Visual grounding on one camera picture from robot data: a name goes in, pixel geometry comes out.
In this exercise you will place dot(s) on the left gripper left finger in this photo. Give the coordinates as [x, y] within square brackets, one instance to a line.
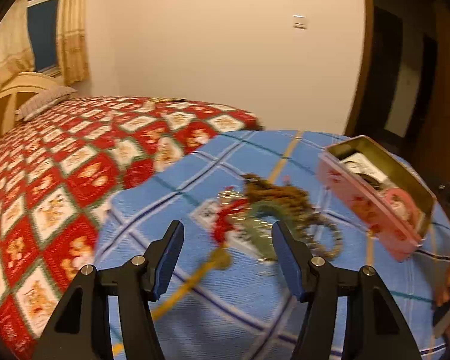
[80, 328]

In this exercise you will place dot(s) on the pink jade bangle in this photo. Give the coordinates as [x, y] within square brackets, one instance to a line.
[402, 204]

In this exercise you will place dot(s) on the pink metal tin box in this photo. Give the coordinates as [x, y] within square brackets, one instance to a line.
[396, 235]

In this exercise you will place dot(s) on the green jade bangle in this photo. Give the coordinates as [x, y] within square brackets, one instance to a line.
[258, 231]

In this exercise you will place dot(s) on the red knot tassel charm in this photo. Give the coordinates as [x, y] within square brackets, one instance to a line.
[232, 210]

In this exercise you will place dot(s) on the brown wooden bead mala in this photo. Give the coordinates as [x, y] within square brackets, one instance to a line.
[293, 203]

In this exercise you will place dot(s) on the printed paper leaflet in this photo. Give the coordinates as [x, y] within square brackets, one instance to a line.
[361, 166]

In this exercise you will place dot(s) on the blue plaid blanket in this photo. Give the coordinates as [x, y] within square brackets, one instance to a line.
[244, 310]

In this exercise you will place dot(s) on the red patterned bed quilt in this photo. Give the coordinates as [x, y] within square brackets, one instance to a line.
[58, 173]

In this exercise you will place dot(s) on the cream wooden headboard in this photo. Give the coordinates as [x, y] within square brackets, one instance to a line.
[18, 90]

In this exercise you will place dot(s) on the striped pillow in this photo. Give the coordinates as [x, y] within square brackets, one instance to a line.
[42, 101]

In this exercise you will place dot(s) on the beads on bed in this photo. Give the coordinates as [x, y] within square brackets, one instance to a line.
[165, 99]

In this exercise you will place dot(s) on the beige curtain left panel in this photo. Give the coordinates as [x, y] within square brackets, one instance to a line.
[16, 53]

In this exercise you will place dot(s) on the beige curtain panel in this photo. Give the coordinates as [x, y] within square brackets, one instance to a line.
[71, 47]
[16, 53]

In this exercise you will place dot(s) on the beige curtain right panel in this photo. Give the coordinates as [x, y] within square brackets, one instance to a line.
[71, 47]

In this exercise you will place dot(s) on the white wall light switch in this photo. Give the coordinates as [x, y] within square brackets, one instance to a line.
[300, 22]

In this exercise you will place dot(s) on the window with white frame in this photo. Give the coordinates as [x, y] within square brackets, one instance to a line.
[42, 29]

